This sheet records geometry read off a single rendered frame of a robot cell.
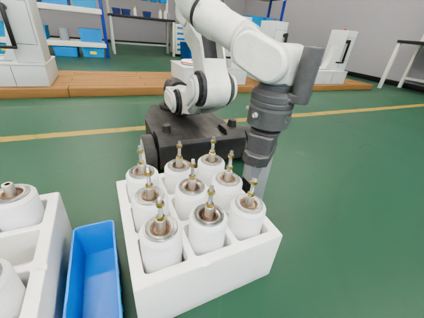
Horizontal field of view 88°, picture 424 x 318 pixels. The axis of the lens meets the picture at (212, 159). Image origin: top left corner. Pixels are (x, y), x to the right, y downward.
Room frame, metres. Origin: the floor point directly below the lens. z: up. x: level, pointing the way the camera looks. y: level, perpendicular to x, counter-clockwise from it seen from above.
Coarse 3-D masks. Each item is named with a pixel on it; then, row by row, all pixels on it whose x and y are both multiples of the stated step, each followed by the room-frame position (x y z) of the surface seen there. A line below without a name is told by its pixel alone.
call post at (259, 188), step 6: (270, 162) 0.68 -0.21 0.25; (246, 168) 0.70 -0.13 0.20; (264, 168) 0.67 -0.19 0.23; (246, 174) 0.69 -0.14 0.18; (264, 174) 0.68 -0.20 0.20; (246, 180) 0.69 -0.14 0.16; (258, 180) 0.66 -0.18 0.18; (264, 180) 0.68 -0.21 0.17; (246, 186) 0.68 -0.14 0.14; (258, 186) 0.67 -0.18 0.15; (264, 186) 0.68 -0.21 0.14; (246, 192) 0.67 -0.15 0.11; (258, 192) 0.67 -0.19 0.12
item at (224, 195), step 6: (216, 174) 0.57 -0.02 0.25; (240, 180) 0.55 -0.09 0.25; (216, 186) 0.52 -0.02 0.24; (222, 186) 0.52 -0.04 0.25; (234, 186) 0.52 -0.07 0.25; (240, 186) 0.53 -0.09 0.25; (216, 192) 0.52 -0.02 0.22; (222, 192) 0.51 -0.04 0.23; (228, 192) 0.51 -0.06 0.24; (234, 192) 0.51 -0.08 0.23; (240, 192) 0.54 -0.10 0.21; (216, 198) 0.51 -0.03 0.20; (222, 198) 0.51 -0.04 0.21; (228, 198) 0.51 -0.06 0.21; (216, 204) 0.51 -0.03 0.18; (222, 204) 0.51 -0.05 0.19; (228, 204) 0.51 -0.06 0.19
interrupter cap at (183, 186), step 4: (184, 180) 0.52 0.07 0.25; (196, 180) 0.53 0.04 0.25; (200, 180) 0.52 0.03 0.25; (180, 184) 0.50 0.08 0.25; (184, 184) 0.50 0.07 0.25; (196, 184) 0.51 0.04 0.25; (200, 184) 0.51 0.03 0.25; (180, 188) 0.48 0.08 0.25; (184, 188) 0.48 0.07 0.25; (188, 188) 0.49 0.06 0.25; (196, 188) 0.49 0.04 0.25; (200, 188) 0.49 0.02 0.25; (204, 188) 0.49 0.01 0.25; (184, 192) 0.46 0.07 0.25; (188, 192) 0.47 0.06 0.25; (192, 192) 0.47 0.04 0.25; (196, 192) 0.47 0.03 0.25; (200, 192) 0.47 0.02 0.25
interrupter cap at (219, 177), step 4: (220, 172) 0.58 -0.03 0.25; (224, 172) 0.58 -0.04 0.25; (232, 172) 0.59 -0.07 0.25; (216, 176) 0.56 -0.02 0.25; (220, 176) 0.56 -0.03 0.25; (224, 176) 0.57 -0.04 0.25; (232, 176) 0.57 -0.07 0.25; (236, 176) 0.57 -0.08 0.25; (216, 180) 0.54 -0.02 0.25; (220, 180) 0.54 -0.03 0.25; (224, 180) 0.54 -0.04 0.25; (232, 180) 0.55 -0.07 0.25; (236, 180) 0.54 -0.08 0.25; (224, 184) 0.52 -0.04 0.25; (228, 184) 0.52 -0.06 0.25; (232, 184) 0.52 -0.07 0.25; (236, 184) 0.53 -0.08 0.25
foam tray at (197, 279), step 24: (120, 192) 0.52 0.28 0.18; (264, 216) 0.48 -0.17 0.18; (264, 240) 0.39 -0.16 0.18; (192, 264) 0.31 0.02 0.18; (216, 264) 0.32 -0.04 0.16; (240, 264) 0.36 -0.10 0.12; (264, 264) 0.40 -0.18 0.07; (144, 288) 0.24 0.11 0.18; (168, 288) 0.27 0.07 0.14; (192, 288) 0.30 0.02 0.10; (216, 288) 0.33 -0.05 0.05; (144, 312) 0.24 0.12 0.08; (168, 312) 0.27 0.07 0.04
